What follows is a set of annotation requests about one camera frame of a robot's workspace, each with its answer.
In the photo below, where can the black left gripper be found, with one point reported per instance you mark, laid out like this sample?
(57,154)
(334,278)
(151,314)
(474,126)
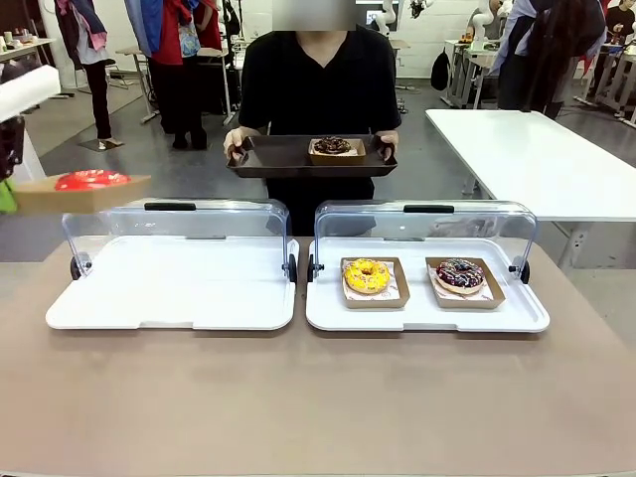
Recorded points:
(10,146)

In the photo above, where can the brown cardboard donut tray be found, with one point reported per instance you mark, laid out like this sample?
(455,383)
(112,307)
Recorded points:
(467,304)
(84,201)
(377,303)
(338,159)

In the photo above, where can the red glazed donut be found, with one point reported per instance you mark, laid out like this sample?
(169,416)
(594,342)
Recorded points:
(92,180)

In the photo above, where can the dark brown serving tray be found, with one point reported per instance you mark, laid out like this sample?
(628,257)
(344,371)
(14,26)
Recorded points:
(278,156)

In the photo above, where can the chocolate glazed donut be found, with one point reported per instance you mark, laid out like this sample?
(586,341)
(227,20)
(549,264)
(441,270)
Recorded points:
(332,145)

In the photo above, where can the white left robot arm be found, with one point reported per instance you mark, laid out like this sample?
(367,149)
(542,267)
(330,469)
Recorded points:
(30,92)

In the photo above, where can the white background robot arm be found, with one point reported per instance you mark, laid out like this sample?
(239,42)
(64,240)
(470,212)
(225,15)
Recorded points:
(385,15)
(479,30)

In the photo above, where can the person in black shirt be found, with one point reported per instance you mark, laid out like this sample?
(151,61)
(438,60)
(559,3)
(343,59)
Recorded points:
(318,89)

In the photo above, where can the yellow glazed donut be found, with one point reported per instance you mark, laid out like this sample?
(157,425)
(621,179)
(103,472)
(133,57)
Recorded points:
(360,283)

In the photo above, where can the purple glazed sprinkled donut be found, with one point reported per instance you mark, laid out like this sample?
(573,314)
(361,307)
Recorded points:
(462,280)

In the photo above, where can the person's right hand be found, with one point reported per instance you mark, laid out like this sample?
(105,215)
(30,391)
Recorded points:
(234,141)

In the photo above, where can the person's left hand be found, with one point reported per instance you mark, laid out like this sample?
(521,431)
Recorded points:
(390,139)

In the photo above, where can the bystander in blue pink jacket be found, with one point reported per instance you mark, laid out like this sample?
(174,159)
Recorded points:
(99,99)

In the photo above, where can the light wooden background desk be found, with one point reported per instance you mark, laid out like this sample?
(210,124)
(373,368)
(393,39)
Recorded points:
(25,47)

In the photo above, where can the white display case base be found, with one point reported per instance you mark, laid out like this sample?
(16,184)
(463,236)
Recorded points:
(422,318)
(169,283)

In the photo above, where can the bystander in red blue clothes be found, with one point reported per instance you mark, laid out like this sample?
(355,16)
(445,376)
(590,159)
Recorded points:
(169,40)

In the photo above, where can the black backpack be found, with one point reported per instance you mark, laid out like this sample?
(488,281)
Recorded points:
(440,72)

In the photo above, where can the white background desk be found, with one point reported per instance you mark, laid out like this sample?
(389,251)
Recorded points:
(472,62)

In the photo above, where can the large white table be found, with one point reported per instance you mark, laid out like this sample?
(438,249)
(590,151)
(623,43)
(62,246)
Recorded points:
(536,159)

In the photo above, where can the bystander in dark clothes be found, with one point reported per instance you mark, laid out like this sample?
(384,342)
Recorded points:
(546,59)

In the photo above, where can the seated bystander in black shirt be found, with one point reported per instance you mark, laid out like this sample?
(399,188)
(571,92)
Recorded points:
(621,20)

